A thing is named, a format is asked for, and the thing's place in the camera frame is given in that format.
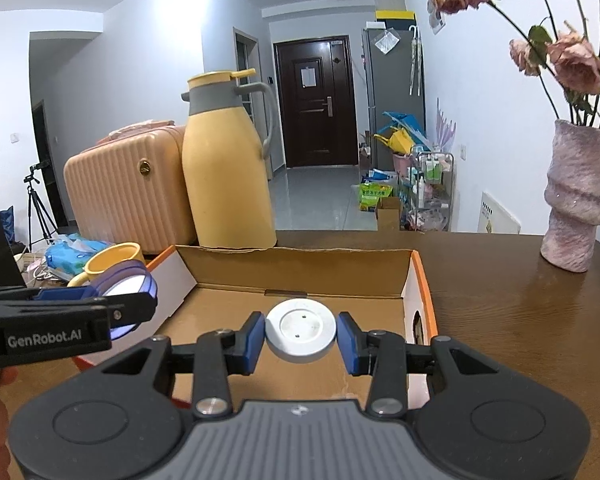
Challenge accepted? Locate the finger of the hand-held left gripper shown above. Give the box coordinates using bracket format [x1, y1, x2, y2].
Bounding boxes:
[80, 291, 159, 331]
[0, 284, 95, 306]

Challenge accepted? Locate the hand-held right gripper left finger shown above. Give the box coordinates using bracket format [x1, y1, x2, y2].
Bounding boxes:
[100, 311, 267, 420]

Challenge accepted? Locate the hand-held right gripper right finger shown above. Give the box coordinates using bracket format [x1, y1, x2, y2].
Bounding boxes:
[336, 311, 501, 420]

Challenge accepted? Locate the purple bottle cap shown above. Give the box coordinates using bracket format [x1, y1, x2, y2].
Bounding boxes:
[87, 260, 159, 342]

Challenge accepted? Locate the white round lid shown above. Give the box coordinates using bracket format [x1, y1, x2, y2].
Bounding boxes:
[265, 298, 337, 363]

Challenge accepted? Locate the red cardboard box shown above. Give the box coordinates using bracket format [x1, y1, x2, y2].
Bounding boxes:
[75, 245, 439, 413]

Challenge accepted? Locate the blue tissue pack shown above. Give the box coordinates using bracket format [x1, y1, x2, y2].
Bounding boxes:
[45, 239, 116, 281]

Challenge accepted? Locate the yellow mug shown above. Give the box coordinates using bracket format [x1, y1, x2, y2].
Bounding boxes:
[67, 242, 146, 288]

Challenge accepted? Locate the pink ribbed suitcase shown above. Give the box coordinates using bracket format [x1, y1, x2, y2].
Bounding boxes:
[63, 120, 197, 255]

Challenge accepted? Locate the small brown cardboard box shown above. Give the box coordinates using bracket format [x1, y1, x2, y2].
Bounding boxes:
[376, 196, 402, 232]

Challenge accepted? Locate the green printed bag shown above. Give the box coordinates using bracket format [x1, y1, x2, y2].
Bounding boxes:
[358, 182, 393, 212]

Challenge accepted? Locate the yellow thermos jug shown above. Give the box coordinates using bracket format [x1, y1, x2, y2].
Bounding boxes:
[181, 68, 277, 249]

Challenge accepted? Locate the pink bucket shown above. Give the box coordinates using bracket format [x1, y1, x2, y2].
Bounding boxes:
[392, 152, 416, 176]

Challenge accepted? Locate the white leaning board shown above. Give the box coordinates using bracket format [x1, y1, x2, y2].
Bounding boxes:
[480, 191, 522, 235]

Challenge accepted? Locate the yellow watering can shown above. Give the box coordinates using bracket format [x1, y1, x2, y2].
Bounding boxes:
[373, 127, 415, 156]

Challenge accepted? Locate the dark brown door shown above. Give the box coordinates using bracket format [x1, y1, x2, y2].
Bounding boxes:
[273, 36, 359, 169]

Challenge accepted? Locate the blue plastic toy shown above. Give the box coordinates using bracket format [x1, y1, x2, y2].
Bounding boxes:
[382, 110, 426, 146]

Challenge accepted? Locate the grey refrigerator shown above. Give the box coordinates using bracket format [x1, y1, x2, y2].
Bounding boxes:
[362, 27, 426, 171]

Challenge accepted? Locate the pink textured vase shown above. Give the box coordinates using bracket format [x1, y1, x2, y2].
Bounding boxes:
[540, 119, 600, 273]

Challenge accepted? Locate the white folded umbrella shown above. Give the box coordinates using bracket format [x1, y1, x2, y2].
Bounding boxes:
[416, 26, 426, 97]
[407, 25, 418, 96]

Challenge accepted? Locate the clear plastic bag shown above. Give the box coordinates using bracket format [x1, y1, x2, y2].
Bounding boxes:
[374, 29, 401, 53]

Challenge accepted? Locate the yellow and black box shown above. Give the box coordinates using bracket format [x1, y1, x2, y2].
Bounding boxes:
[375, 9, 416, 31]

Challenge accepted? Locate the dried pink rose bouquet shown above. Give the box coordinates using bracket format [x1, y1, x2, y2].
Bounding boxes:
[422, 0, 600, 136]

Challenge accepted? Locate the black camera tripod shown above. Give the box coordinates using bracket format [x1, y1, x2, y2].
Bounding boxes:
[22, 160, 58, 248]

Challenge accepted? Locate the metal wire storage cart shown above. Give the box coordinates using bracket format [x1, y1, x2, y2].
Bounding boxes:
[405, 150, 453, 233]

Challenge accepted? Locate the purple wall sticker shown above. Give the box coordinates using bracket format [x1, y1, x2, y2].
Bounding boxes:
[435, 97, 457, 153]

